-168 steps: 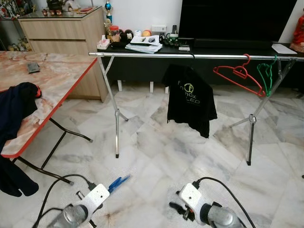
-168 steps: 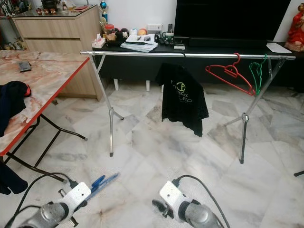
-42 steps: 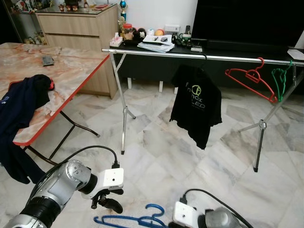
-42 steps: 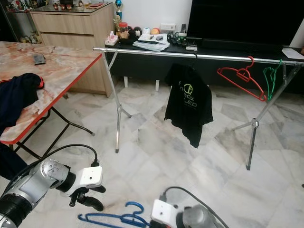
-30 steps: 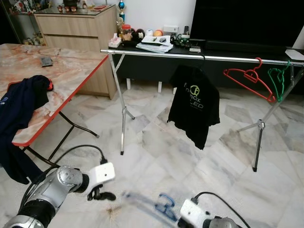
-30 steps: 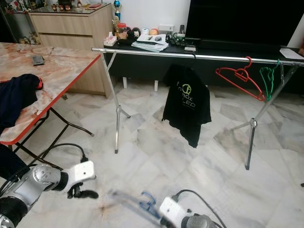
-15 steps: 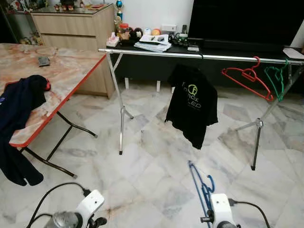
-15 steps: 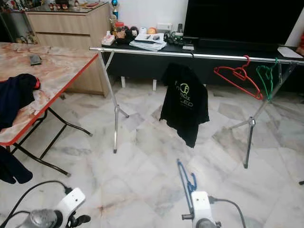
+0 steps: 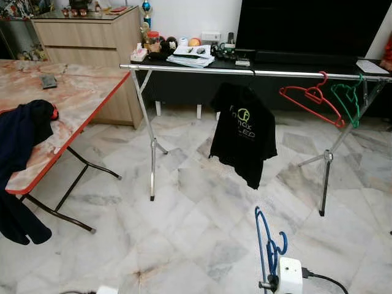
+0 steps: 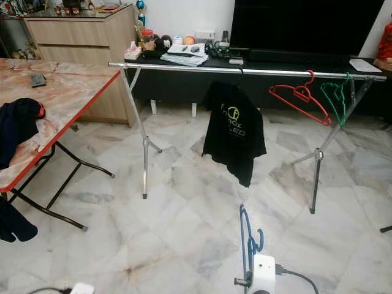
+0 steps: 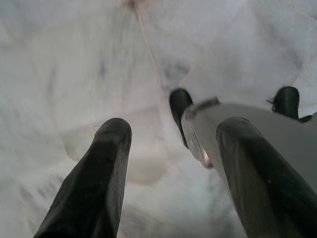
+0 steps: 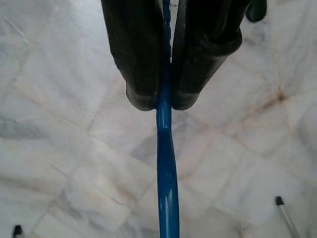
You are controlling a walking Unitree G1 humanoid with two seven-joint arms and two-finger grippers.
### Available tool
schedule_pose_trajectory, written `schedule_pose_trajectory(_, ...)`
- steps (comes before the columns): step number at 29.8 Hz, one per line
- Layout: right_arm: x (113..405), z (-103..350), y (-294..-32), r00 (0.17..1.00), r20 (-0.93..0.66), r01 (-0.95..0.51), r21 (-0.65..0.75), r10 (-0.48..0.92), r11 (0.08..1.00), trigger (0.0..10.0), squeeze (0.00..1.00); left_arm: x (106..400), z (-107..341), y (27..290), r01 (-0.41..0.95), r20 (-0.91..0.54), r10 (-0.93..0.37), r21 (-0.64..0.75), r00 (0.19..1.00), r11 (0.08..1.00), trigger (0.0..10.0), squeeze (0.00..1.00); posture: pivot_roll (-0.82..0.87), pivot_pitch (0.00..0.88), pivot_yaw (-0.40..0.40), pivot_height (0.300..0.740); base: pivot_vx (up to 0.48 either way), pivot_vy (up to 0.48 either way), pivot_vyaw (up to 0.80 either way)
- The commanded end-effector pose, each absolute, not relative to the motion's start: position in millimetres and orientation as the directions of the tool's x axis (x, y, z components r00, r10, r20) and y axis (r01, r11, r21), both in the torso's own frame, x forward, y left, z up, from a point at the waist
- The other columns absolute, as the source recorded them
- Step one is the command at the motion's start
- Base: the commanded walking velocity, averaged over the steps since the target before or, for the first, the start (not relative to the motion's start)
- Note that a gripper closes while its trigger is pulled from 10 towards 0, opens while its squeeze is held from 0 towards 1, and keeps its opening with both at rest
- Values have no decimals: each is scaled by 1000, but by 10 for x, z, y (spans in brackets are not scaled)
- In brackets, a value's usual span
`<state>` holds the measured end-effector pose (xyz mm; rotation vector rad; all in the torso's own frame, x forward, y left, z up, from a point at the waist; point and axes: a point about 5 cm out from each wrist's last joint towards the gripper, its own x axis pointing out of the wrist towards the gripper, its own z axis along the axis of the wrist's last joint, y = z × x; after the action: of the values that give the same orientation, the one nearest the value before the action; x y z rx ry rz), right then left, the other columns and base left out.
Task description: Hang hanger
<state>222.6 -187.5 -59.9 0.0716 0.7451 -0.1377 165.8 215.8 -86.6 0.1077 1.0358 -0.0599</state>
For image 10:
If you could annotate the blue plastic hanger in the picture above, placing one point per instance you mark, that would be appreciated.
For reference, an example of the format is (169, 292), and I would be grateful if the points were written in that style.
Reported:
(245, 236)

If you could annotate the navy shirt red trim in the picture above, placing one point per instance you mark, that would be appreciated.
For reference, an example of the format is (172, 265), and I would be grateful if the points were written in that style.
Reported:
(18, 131)

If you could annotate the red plastic hanger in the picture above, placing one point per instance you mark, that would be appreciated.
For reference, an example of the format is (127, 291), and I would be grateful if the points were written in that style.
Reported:
(303, 93)

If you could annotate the green plastic hanger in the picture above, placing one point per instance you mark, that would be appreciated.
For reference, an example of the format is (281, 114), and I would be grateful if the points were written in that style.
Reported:
(337, 90)

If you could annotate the black T-shirt large green logo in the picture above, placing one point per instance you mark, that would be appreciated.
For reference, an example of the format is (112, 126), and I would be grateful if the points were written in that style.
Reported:
(234, 131)

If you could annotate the black TV console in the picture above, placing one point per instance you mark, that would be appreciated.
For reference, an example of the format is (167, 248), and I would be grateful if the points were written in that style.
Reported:
(171, 89)

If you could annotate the silver metal clothes rack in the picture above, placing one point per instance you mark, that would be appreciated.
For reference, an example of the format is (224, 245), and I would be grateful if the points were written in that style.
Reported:
(177, 67)

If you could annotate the black soundbar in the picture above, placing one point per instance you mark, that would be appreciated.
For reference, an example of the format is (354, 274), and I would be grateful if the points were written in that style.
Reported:
(300, 57)

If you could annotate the stack of papers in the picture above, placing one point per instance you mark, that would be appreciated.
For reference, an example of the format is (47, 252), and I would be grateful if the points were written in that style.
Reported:
(185, 55)

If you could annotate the orange ball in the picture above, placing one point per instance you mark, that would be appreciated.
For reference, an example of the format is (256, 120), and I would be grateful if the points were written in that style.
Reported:
(188, 41)

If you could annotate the white paper sheet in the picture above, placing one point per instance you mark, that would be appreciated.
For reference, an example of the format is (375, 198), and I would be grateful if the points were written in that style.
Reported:
(365, 65)

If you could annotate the pink tissue box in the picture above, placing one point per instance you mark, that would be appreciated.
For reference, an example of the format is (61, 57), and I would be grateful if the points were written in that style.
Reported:
(132, 53)

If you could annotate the marble folding table red edge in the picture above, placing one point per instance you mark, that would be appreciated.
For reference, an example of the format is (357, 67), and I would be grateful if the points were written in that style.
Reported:
(73, 92)

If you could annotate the red lid jar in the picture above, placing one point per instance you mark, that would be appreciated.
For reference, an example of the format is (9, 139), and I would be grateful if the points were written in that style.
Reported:
(147, 40)

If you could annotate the small dark phone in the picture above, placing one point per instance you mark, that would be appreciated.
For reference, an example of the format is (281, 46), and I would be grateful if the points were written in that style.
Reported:
(38, 80)

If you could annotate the black television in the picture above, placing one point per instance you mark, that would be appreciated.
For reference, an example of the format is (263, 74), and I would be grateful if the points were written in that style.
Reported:
(306, 27)

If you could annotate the glass display cabinet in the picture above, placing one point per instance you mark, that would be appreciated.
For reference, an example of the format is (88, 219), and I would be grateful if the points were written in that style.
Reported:
(12, 33)

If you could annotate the light wooden cabinet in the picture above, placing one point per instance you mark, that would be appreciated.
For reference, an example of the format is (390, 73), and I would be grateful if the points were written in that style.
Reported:
(79, 43)

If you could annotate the blue gold trophy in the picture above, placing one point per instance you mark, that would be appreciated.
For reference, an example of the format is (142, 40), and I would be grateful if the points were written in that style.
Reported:
(139, 6)

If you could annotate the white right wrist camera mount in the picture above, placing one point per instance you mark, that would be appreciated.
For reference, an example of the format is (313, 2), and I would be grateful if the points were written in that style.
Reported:
(263, 275)

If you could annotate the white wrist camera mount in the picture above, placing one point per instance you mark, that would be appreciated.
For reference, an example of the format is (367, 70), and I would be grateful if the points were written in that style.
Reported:
(82, 289)
(263, 275)

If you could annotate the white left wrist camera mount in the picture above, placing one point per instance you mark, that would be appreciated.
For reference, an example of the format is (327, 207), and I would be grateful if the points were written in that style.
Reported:
(82, 289)

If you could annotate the white wall socket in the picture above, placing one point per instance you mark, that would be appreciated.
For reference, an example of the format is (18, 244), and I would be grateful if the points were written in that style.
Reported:
(204, 36)

